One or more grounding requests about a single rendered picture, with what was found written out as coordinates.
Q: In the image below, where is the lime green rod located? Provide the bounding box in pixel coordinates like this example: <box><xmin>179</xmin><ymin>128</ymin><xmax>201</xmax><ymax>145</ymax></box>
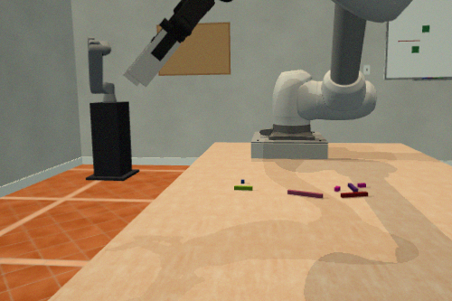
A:
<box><xmin>234</xmin><ymin>185</ymin><xmax>253</xmax><ymax>191</ymax></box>

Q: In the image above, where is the purple rod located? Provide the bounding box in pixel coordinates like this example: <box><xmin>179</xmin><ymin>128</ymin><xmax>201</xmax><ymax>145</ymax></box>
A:
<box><xmin>348</xmin><ymin>183</ymin><xmax>358</xmax><ymax>192</ymax></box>

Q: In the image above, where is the red rod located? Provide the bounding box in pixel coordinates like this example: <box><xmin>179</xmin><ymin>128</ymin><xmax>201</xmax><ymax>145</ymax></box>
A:
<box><xmin>340</xmin><ymin>192</ymin><xmax>368</xmax><ymax>198</ymax></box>

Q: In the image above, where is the pink rod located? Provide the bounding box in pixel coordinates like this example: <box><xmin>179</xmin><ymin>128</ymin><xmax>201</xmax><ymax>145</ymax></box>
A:
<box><xmin>287</xmin><ymin>190</ymin><xmax>323</xmax><ymax>199</ymax></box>

